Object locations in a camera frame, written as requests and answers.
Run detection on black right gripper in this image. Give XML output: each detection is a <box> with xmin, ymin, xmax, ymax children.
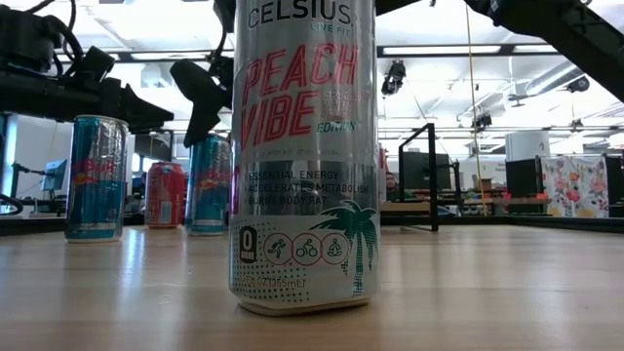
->
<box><xmin>169</xmin><ymin>47</ymin><xmax>236</xmax><ymax>148</ymax></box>

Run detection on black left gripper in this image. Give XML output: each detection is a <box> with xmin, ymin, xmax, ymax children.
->
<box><xmin>0</xmin><ymin>70</ymin><xmax>176</xmax><ymax>135</ymax></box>

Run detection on orange Fanta can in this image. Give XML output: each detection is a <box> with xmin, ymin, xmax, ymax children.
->
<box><xmin>144</xmin><ymin>161</ymin><xmax>188</xmax><ymax>231</ymax></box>

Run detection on blue Red Bull can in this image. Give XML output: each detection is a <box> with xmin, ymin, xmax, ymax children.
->
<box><xmin>184</xmin><ymin>133</ymin><xmax>234</xmax><ymax>237</ymax></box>
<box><xmin>64</xmin><ymin>114</ymin><xmax>130</xmax><ymax>244</ymax></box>

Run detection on silver Diet Coke can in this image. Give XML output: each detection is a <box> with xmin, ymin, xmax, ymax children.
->
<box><xmin>376</xmin><ymin>142</ymin><xmax>389</xmax><ymax>204</ymax></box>

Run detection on grey monitor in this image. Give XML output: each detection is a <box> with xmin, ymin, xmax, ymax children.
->
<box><xmin>40</xmin><ymin>158</ymin><xmax>69</xmax><ymax>193</ymax></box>

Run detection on black ceiling-hung device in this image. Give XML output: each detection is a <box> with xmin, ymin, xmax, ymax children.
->
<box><xmin>565</xmin><ymin>75</ymin><xmax>591</xmax><ymax>94</ymax></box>
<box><xmin>471</xmin><ymin>111</ymin><xmax>493</xmax><ymax>131</ymax></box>
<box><xmin>380</xmin><ymin>58</ymin><xmax>408</xmax><ymax>98</ymax></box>

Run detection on person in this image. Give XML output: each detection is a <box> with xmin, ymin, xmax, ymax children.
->
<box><xmin>384</xmin><ymin>171</ymin><xmax>407</xmax><ymax>203</ymax></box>

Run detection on black monitor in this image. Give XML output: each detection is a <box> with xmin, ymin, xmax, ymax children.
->
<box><xmin>403</xmin><ymin>151</ymin><xmax>453</xmax><ymax>192</ymax></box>

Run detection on long ceiling light fixture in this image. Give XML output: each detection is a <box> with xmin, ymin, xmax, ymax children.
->
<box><xmin>375</xmin><ymin>42</ymin><xmax>561</xmax><ymax>59</ymax></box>

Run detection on black cabinet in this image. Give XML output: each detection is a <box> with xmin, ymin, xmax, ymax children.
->
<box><xmin>505</xmin><ymin>156</ymin><xmax>545</xmax><ymax>215</ymax></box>

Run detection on floral cloth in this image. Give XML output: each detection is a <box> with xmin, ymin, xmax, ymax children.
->
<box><xmin>540</xmin><ymin>155</ymin><xmax>610</xmax><ymax>218</ymax></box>

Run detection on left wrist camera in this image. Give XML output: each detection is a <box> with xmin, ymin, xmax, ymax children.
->
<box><xmin>71</xmin><ymin>45</ymin><xmax>117</xmax><ymax>84</ymax></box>

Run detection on black metal shelf frame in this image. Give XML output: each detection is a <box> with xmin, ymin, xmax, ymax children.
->
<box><xmin>379</xmin><ymin>122</ymin><xmax>440</xmax><ymax>233</ymax></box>

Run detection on yellow cable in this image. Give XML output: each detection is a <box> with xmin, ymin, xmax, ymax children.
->
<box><xmin>464</xmin><ymin>0</ymin><xmax>488</xmax><ymax>216</ymax></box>

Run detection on black aluminium table frame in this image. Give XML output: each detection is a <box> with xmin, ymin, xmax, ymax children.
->
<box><xmin>0</xmin><ymin>213</ymin><xmax>624</xmax><ymax>238</ymax></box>

